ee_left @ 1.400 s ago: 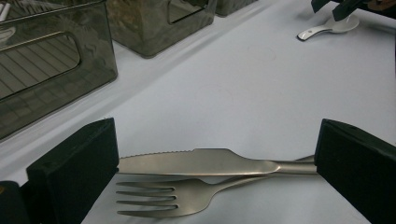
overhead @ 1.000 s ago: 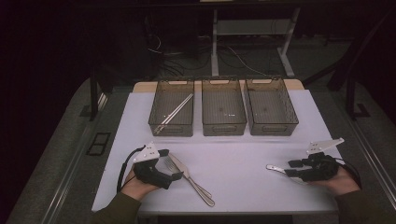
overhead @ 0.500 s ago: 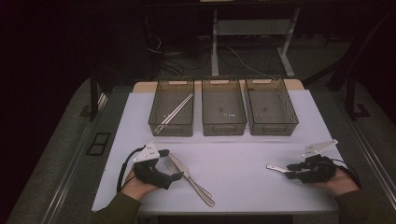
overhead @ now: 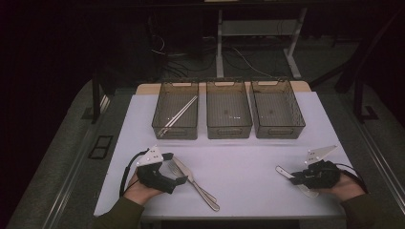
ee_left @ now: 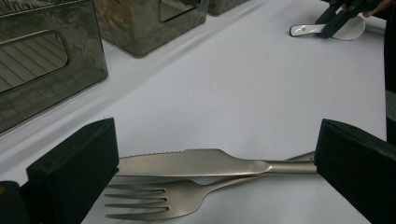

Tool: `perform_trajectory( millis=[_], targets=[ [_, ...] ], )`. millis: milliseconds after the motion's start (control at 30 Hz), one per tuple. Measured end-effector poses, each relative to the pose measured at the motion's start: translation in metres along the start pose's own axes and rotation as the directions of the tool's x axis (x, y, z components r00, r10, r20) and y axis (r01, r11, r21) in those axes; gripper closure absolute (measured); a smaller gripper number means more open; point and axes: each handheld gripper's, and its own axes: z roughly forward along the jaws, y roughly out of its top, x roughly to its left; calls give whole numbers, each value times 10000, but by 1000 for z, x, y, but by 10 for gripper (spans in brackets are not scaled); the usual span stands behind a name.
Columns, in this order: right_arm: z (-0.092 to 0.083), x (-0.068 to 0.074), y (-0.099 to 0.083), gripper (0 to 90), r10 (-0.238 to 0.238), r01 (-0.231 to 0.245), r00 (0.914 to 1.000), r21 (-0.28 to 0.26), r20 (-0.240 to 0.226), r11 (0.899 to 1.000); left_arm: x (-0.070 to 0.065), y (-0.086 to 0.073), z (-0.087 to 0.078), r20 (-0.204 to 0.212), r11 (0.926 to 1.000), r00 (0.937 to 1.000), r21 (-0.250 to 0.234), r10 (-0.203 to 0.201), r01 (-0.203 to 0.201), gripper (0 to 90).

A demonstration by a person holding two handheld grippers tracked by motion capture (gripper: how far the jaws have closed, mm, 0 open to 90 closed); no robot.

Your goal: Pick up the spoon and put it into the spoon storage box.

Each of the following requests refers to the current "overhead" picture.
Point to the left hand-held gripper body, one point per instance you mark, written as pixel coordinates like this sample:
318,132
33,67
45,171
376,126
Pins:
153,176

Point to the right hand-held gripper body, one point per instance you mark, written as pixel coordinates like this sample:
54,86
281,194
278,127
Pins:
324,175

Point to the metal table knife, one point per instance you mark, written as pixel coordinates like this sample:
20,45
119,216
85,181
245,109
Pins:
186,170

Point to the metal fork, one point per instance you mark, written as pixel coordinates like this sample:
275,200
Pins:
174,168

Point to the translucent grey storage bin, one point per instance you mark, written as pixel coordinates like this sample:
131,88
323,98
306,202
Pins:
275,109
175,109
227,109

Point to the person's left hand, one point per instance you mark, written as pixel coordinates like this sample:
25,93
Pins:
140,192

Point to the person's right hand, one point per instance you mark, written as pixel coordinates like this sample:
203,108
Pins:
348,187

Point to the white table sheet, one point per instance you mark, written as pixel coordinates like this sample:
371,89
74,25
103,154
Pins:
242,178

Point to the black metal stand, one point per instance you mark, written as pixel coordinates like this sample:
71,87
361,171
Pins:
359,95

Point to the metal floor rail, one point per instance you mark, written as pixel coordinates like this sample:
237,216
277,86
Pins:
73,171
387,168

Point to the white metal desk frame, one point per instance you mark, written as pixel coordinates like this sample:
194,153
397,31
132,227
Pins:
219,47

